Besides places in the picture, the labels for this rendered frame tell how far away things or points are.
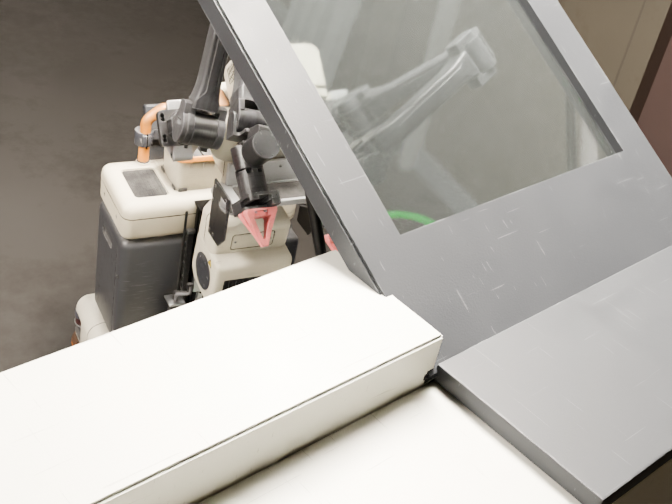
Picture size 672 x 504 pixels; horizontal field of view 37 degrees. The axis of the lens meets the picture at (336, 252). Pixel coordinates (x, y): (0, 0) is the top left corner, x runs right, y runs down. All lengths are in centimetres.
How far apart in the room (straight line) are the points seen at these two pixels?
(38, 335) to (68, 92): 181
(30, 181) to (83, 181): 22
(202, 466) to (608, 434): 54
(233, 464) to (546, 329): 54
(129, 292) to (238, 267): 45
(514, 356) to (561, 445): 17
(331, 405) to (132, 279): 178
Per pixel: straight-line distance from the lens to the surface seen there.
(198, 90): 230
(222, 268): 265
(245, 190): 198
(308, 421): 122
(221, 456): 114
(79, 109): 498
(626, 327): 157
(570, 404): 138
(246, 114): 201
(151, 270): 296
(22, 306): 374
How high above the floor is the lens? 236
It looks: 34 degrees down
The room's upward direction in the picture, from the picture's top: 12 degrees clockwise
